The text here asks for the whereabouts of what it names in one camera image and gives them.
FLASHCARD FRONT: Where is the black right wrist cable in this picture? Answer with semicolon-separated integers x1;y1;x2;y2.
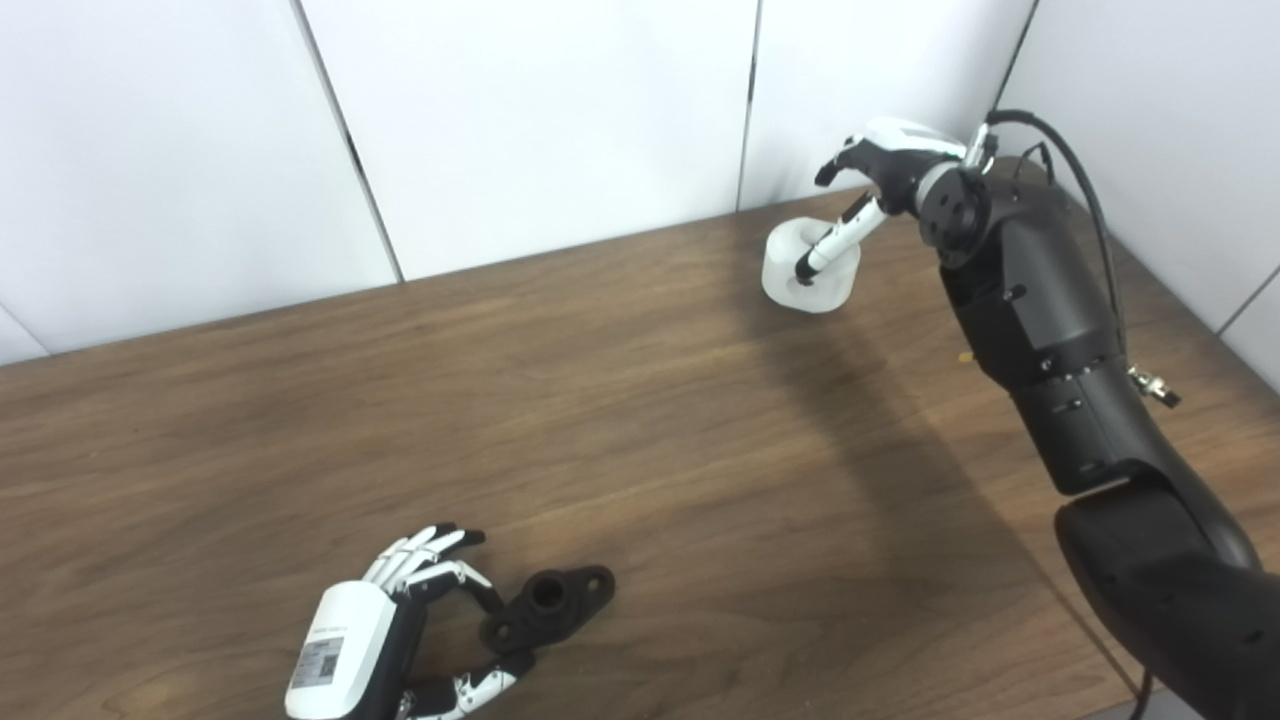
965;108;1183;407

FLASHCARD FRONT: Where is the black flanged holder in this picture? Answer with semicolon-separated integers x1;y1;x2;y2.
480;565;616;656

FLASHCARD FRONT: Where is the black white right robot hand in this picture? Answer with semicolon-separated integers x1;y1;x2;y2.
795;118;969;286

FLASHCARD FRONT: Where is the round white piece with holes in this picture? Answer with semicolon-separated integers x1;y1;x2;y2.
762;217;863;315

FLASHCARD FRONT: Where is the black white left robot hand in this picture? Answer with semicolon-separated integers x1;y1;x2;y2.
285;523;536;720

